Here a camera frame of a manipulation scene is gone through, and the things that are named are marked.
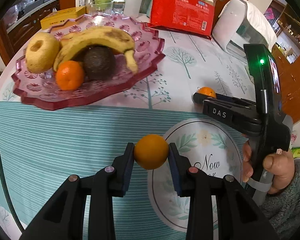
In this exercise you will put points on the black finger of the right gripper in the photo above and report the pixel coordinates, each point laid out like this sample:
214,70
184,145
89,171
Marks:
200,98
230,99

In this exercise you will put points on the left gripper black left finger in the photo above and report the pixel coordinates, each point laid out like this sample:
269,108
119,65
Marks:
62,216

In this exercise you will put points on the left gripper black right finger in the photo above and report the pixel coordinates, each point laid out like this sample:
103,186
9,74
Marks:
238,216

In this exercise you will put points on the small orange mandarin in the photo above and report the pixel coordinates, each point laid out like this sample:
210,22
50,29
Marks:
207,91

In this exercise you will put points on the small orange kumquat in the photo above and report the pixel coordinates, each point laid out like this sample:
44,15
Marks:
151,151

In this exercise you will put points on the dark avocado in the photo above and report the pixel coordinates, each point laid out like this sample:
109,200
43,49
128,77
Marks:
99,62

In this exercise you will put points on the spotted yellow banana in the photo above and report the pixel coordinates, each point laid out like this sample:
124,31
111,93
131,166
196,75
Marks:
111,37

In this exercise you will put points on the yellow pear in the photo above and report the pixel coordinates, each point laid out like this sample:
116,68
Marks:
41,52

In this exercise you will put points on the grey fuzzy sleeve forearm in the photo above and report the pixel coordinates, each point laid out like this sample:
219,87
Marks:
283,209

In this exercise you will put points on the white round placemat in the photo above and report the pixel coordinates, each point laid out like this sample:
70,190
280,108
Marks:
203,146

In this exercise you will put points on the white water dispenser appliance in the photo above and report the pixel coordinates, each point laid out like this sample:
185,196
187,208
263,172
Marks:
232,30

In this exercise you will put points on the tree print tablecloth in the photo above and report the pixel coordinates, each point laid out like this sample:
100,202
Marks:
47,134

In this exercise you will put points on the white cloth cover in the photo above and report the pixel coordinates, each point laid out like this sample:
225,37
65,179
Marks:
259,22

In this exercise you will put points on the red paper cup package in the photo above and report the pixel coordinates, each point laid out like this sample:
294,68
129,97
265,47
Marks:
187,16

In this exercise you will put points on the pink plastic fruit bowl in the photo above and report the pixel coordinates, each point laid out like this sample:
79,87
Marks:
41,90

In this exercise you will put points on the white squeeze wash bottle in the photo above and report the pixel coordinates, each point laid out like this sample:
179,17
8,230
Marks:
132,8

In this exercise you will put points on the small glass jar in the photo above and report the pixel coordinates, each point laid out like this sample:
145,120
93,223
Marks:
118,6

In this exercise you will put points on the clear glass tumbler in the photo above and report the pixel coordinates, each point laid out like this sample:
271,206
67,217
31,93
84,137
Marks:
104,8

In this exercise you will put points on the yellow tin box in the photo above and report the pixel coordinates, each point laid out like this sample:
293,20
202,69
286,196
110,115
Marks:
58,17

